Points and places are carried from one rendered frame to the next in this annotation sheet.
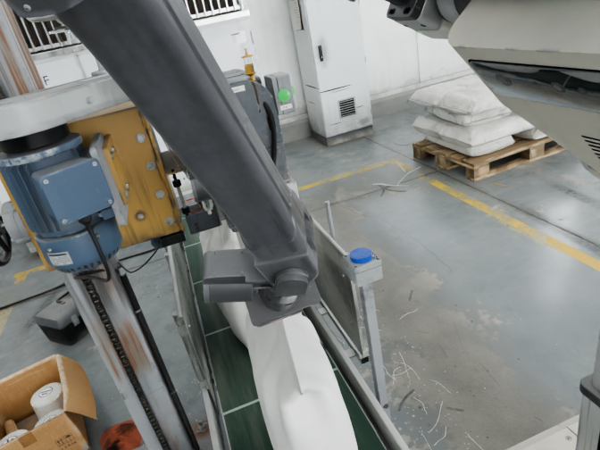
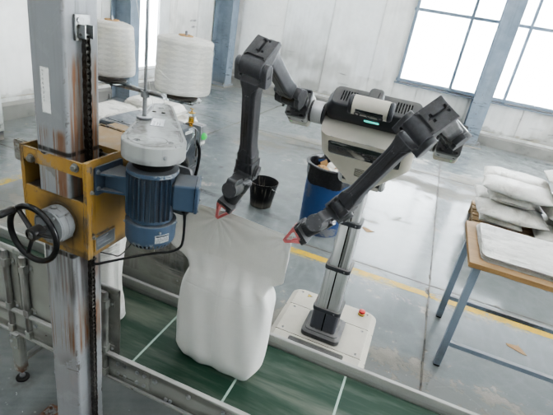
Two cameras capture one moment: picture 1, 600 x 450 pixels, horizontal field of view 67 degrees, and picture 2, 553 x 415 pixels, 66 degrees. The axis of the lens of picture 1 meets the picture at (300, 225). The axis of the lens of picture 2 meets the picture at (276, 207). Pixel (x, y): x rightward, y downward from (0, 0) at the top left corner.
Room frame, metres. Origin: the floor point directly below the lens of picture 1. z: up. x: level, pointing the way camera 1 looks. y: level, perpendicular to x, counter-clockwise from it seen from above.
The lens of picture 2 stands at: (-0.04, 1.26, 1.80)
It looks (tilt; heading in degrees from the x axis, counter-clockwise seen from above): 25 degrees down; 300
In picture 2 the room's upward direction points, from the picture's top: 10 degrees clockwise
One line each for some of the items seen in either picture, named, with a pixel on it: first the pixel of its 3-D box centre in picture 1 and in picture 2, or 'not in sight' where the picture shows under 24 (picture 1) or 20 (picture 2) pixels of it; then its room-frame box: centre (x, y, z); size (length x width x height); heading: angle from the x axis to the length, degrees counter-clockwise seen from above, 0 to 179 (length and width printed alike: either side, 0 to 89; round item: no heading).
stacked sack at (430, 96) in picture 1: (454, 90); (104, 111); (3.79, -1.49, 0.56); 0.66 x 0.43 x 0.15; 101
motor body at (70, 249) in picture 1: (65, 204); (151, 204); (0.87, 0.45, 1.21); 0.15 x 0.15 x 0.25
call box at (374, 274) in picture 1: (362, 267); not in sight; (1.04, -0.14, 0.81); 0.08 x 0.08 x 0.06; 14
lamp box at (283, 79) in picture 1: (279, 93); (195, 133); (1.15, -0.02, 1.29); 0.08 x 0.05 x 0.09; 14
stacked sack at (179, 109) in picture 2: not in sight; (155, 105); (3.78, -2.15, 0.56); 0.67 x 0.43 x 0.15; 14
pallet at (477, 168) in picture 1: (499, 141); not in sight; (3.68, -1.83, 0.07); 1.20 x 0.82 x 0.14; 106
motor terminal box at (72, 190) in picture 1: (76, 195); (187, 196); (0.79, 0.38, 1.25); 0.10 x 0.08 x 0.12; 129
